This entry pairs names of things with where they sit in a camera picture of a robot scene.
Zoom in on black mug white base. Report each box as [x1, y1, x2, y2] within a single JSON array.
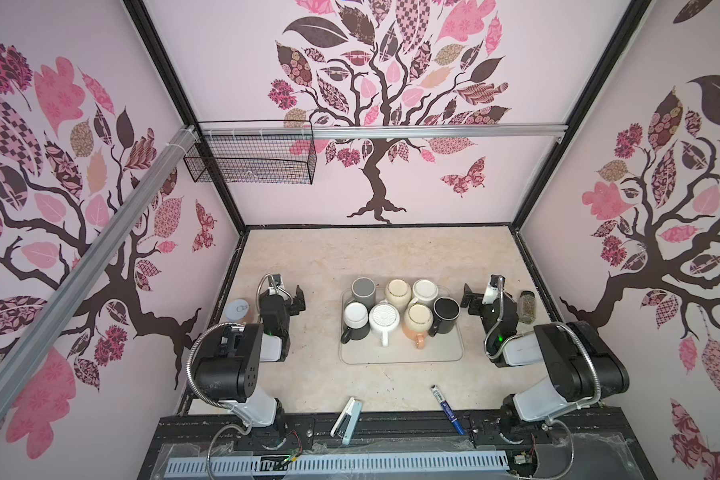
[[340, 301, 370, 344]]

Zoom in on grey mug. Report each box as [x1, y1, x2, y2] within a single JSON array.
[[351, 277, 376, 311]]

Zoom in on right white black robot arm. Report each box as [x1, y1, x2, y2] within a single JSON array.
[[461, 275, 630, 444]]

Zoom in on black mug upright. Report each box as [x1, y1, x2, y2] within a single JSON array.
[[428, 297, 460, 337]]

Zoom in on peach orange mug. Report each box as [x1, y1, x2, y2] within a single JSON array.
[[402, 301, 434, 349]]

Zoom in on cream mug back middle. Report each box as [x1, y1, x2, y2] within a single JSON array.
[[385, 279, 412, 313]]

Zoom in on glass spice jar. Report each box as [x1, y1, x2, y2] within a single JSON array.
[[517, 290, 536, 325]]

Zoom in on orange tin can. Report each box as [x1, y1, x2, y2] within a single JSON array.
[[223, 299, 252, 324]]

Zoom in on translucent plastic tray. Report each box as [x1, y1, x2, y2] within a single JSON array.
[[338, 326, 464, 365]]

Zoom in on blue marker pen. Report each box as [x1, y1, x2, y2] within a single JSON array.
[[430, 385, 466, 436]]

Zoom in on white stapler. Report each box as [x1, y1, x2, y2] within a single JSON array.
[[330, 397, 363, 446]]

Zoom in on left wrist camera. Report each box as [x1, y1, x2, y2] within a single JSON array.
[[267, 274, 284, 295]]

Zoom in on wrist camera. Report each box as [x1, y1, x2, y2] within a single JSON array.
[[482, 274, 505, 305], [267, 274, 284, 295]]

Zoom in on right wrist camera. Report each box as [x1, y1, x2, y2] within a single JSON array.
[[482, 274, 505, 305]]

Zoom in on white slotted cable duct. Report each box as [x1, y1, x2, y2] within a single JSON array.
[[163, 451, 509, 479]]

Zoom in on black base frame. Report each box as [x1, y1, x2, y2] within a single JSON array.
[[138, 407, 657, 480]]

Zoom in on black wire basket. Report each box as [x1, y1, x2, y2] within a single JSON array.
[[184, 120, 317, 185]]

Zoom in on back aluminium rail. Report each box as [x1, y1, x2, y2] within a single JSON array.
[[200, 122, 568, 140]]

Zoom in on aluminium rail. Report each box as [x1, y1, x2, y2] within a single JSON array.
[[0, 125, 198, 421], [200, 122, 568, 140]]

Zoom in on left aluminium rail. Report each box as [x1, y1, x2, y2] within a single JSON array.
[[0, 125, 198, 421]]

